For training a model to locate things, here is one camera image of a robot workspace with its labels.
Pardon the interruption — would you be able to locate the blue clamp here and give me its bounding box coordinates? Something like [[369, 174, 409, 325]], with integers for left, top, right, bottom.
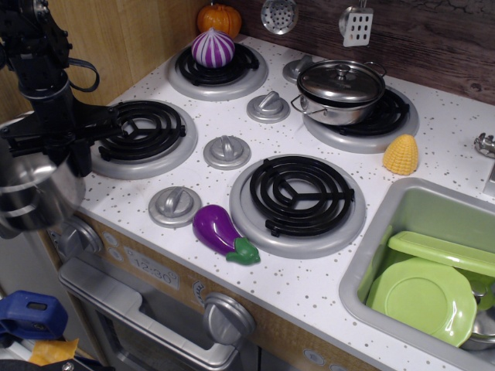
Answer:
[[1, 291, 68, 348]]

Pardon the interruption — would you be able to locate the front right stove burner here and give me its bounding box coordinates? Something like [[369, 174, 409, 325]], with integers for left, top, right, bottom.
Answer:
[[229, 155, 366, 259]]

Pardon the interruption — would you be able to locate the grey stove knob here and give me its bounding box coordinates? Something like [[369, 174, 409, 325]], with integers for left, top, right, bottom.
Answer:
[[203, 135, 251, 170], [282, 55, 317, 84], [246, 91, 290, 124], [148, 186, 203, 228]]

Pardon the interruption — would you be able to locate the grey stove knob back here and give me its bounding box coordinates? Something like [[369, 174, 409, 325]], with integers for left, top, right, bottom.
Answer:
[[282, 55, 317, 84]]

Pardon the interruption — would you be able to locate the grey stove knob middle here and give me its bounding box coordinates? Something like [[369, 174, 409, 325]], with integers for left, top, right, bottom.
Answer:
[[203, 135, 251, 170]]

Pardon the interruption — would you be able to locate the tall steel pot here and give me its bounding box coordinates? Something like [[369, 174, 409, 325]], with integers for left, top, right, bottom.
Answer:
[[1, 139, 86, 239]]

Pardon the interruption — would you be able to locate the back right stove burner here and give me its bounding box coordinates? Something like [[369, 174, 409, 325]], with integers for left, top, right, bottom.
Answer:
[[303, 87, 419, 154]]

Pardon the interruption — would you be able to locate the steel pot in sink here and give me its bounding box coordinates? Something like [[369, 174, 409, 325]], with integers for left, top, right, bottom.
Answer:
[[459, 281, 495, 352]]

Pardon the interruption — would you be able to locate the purple toy eggplant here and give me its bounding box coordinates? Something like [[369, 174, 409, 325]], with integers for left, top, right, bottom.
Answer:
[[193, 205, 261, 266]]

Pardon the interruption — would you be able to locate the yellow toy corn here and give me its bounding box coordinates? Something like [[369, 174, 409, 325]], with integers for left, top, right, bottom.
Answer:
[[382, 134, 418, 175]]

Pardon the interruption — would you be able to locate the hanging steel strainer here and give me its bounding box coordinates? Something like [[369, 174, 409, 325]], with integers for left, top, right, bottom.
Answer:
[[261, 0, 299, 36]]

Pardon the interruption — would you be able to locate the steel pan with lid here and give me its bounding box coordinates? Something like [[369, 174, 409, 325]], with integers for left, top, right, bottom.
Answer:
[[291, 60, 387, 126]]

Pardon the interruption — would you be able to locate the grey sink basin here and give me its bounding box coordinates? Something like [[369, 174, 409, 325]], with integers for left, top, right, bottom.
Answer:
[[340, 178, 494, 370]]

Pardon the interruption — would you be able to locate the stove burner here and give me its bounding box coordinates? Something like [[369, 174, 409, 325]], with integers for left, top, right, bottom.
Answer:
[[229, 155, 366, 259], [303, 87, 419, 154], [166, 43, 268, 101], [91, 100, 198, 180]]

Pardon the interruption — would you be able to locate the orange toy pumpkin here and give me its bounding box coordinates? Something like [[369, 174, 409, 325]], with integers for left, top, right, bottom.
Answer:
[[196, 4, 242, 39]]

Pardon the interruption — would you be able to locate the grey oven knob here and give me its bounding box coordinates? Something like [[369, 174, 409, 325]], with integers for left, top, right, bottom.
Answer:
[[54, 216, 104, 260], [203, 292, 256, 345]]

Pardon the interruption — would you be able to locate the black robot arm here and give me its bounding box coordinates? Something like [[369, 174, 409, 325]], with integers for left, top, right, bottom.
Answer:
[[1, 1, 122, 177]]

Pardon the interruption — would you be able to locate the purple white toy onion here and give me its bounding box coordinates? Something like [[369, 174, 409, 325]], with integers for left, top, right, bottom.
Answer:
[[191, 28, 235, 69]]

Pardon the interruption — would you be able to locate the silver faucet handle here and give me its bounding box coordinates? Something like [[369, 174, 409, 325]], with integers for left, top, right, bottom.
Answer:
[[474, 133, 495, 158]]

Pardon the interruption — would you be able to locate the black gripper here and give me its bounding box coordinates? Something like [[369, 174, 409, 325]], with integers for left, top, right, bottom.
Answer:
[[1, 83, 122, 177]]

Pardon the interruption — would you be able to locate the green plastic tray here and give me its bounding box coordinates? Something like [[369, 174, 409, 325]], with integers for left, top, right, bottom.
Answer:
[[387, 231, 494, 277]]

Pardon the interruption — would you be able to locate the black cable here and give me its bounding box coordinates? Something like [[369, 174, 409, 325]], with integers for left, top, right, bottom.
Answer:
[[67, 57, 101, 93]]

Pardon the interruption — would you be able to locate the front left stove burner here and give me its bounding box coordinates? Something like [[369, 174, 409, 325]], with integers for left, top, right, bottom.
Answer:
[[91, 100, 198, 180]]

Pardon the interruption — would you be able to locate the grey oven knob right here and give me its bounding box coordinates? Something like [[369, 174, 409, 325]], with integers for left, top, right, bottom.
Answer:
[[203, 292, 256, 345]]

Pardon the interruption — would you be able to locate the grey stove knob front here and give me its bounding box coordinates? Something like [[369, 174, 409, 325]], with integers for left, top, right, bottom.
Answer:
[[148, 186, 203, 228]]

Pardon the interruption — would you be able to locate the grey oven knob left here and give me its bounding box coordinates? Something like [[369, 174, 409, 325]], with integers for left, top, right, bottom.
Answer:
[[54, 216, 104, 260]]

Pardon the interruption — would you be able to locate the green plastic plate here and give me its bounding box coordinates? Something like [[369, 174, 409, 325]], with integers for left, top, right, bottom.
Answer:
[[366, 257, 478, 347]]

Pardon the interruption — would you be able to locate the back left stove burner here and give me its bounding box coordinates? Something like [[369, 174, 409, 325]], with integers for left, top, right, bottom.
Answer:
[[166, 43, 268, 101]]

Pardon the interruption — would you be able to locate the yellow cloth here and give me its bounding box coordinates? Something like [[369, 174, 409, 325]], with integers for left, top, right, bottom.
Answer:
[[29, 339, 79, 366]]

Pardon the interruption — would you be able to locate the grey stove knob upper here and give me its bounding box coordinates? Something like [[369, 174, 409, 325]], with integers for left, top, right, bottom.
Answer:
[[246, 91, 290, 124]]

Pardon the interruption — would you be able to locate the grey oven door handle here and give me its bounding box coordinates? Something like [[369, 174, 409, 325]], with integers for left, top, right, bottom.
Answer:
[[59, 258, 239, 370]]

